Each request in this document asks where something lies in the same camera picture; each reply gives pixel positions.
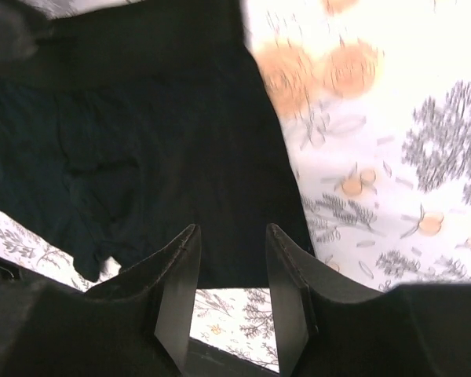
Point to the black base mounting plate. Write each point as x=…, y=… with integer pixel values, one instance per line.
x=202, y=359

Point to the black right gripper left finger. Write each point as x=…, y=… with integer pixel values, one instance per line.
x=135, y=324

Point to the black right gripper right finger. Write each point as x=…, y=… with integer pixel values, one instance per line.
x=328, y=325

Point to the black underwear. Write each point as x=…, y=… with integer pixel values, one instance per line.
x=122, y=126

